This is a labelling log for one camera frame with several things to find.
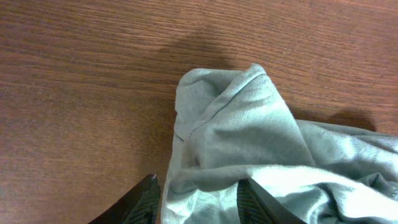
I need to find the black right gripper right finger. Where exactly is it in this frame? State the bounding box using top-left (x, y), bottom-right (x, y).
top-left (236, 179), bottom-right (305, 224)

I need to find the light blue polo shirt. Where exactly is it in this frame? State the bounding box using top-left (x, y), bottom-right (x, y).
top-left (161, 64), bottom-right (397, 223)

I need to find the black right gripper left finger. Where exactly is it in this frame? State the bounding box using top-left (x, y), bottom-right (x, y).
top-left (89, 174), bottom-right (161, 224)

